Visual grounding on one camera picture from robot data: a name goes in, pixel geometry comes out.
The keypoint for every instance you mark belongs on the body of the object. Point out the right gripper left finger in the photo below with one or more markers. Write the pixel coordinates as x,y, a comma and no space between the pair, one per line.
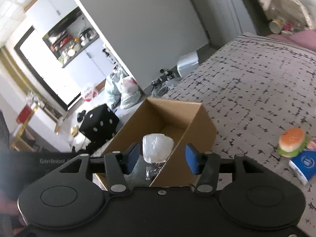
117,165

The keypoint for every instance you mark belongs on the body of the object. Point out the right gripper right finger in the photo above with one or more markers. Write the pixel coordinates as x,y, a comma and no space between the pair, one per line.
204,165

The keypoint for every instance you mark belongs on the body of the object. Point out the white plastic bundle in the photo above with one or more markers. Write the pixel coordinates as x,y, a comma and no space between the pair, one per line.
156,147

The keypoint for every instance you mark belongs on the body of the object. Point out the plush hamburger toy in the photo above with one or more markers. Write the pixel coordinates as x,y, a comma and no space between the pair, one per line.
292,142

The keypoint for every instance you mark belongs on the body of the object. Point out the blue tissue pack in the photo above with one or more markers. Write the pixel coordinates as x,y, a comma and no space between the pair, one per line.
303,165

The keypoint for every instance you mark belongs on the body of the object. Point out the black item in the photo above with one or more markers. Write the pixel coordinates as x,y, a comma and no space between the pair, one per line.
152,170

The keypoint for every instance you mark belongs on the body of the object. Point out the black dice stool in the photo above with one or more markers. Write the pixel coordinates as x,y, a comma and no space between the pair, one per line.
99,126

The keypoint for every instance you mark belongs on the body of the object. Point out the brown cardboard box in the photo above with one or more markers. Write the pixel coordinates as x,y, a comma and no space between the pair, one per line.
163,128

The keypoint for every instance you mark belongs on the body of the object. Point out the white garbage bag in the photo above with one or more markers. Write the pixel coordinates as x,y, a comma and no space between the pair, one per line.
130,92

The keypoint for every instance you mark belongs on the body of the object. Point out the clear plastic bag with items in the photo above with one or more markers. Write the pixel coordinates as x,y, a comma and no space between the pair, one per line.
160,87

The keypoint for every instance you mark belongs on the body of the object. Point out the grey patterned bed blanket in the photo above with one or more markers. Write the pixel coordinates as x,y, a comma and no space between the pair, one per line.
254,89

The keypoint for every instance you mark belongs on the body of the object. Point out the white cube appliance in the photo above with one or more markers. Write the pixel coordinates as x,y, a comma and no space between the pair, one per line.
187,64

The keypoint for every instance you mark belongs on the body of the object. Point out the paper cup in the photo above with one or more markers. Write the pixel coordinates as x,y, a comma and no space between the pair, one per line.
276,26

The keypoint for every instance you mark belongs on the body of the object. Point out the pink bed sheet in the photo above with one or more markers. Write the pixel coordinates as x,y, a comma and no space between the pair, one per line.
305,39

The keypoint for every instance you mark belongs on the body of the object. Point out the clear plastic jar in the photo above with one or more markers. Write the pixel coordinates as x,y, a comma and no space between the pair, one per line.
272,9

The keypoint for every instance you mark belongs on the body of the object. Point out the kitchen wall shelf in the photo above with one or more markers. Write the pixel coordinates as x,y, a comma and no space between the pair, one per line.
70,36

